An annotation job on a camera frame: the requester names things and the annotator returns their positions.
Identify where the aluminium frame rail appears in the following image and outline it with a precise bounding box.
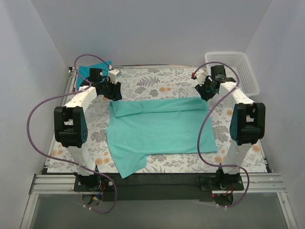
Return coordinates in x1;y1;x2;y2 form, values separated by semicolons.
30;65;297;229

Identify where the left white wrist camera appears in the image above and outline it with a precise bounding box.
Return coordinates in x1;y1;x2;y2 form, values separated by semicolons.
108;69;122;84

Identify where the purple cable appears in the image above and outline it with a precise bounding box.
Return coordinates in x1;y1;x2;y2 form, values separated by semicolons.
192;62;250;208
27;54;119;215

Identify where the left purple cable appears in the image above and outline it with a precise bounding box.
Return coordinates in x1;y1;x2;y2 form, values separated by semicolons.
27;54;119;215

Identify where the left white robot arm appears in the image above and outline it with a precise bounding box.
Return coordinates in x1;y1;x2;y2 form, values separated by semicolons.
54;68;122;191

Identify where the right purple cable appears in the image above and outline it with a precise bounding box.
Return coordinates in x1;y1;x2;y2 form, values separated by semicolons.
192;62;250;208

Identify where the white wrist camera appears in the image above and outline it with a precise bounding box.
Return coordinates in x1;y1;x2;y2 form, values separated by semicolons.
108;69;122;84
191;70;208;86

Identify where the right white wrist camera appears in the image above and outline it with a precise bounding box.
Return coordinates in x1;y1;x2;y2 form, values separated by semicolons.
191;70;208;86

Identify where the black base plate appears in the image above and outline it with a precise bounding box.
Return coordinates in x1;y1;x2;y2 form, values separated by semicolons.
73;173;246;202

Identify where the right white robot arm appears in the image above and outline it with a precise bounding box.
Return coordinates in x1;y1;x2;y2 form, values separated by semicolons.
191;62;265;195

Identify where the teal green t shirt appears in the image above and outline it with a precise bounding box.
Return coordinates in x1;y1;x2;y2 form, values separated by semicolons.
105;97;218;178

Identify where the white plastic basket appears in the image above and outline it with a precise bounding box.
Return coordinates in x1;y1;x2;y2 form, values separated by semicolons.
204;52;260;97

